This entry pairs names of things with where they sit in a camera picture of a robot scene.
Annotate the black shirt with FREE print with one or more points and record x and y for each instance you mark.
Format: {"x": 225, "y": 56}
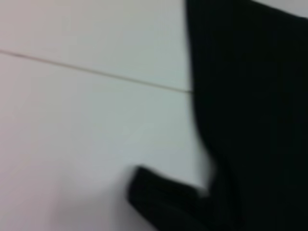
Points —
{"x": 252, "y": 120}

